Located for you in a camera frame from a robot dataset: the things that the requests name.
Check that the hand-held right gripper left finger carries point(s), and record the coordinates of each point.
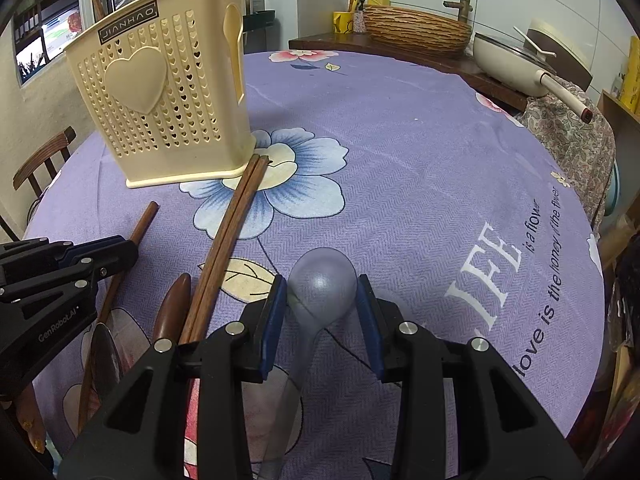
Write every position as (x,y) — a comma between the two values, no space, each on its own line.
(272,330)

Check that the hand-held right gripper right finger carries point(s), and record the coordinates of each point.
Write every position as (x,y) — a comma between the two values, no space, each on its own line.
(369,330)

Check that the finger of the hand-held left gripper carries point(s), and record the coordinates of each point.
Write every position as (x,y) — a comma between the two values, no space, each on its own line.
(100,272)
(95,249)

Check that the dark wooden spatula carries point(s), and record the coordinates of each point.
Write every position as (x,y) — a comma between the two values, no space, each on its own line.
(142,222)

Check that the grey plastic spoon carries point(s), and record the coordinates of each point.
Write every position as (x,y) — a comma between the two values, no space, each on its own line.
(322,285)

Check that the metal spoon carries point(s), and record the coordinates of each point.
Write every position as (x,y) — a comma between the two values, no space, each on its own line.
(105,360)

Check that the dark wooden spoon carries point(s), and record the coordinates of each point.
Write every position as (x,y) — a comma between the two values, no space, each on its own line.
(170,305)

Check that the cream plastic utensil holder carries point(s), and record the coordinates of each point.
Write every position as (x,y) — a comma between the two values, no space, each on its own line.
(165,110)

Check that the person's left hand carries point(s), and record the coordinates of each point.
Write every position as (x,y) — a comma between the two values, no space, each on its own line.
(29,420)

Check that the wooden chair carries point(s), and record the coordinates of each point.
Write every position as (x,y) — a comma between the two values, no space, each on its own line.
(45,157)

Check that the purple floral tablecloth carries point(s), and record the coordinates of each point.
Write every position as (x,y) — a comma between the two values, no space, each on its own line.
(410,185)

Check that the beige cardboard sheet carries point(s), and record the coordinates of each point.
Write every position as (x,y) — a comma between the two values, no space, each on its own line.
(30,105)

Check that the black plastic bag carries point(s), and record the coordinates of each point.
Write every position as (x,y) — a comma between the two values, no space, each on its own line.
(629,300)

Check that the floral paisley cloth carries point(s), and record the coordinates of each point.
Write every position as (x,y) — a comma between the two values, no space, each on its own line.
(570,150)

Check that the light blue basin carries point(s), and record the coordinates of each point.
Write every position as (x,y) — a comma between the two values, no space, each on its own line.
(612,192)

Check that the grey water dispenser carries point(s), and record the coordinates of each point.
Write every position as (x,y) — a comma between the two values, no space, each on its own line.
(260,20)

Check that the cream pan with lid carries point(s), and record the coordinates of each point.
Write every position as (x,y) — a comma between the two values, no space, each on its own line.
(505,67)

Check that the woven brown basin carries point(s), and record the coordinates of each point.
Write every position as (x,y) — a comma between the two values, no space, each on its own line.
(417,30)

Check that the patterned small cup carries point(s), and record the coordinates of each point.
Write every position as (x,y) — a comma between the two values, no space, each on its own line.
(360,22)

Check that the yellow mug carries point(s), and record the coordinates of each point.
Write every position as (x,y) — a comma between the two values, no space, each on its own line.
(342,22)

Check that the light wooden shelf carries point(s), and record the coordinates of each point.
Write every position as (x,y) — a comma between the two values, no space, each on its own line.
(622,130)

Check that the bronze faucet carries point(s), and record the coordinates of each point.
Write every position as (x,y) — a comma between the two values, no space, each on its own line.
(462,7)

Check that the cream brown rice cooker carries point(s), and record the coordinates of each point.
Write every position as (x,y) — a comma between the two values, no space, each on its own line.
(565,50)

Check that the yellow plastic roll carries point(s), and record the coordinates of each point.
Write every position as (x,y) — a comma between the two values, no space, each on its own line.
(631,72)

